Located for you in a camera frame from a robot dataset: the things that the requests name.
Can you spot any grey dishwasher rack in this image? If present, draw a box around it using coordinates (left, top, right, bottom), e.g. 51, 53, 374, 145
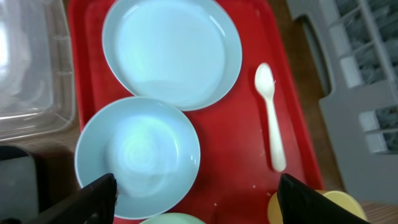
287, 0, 397, 203

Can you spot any black waste tray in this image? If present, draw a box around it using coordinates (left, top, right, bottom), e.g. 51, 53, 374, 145
1, 145, 39, 223

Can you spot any clear plastic bin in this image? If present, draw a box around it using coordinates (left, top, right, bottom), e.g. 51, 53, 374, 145
1, 0, 76, 142

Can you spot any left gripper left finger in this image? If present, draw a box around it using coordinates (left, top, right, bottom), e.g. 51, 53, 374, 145
30, 173, 117, 224

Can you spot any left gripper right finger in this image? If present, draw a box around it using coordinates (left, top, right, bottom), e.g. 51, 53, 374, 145
277, 174, 368, 224

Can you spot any light blue rice bowl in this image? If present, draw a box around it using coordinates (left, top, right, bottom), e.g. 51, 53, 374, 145
75, 96, 201, 220

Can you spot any mint green bowl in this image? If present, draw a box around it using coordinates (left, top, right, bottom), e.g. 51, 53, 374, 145
140, 213, 205, 224

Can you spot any light blue plate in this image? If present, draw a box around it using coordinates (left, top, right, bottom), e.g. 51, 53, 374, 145
101, 0, 243, 111

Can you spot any yellow plastic cup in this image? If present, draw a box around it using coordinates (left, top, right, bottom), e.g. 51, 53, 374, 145
267, 190, 368, 224

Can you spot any white plastic spoon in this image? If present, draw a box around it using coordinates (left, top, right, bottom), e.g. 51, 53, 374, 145
254, 63, 287, 172

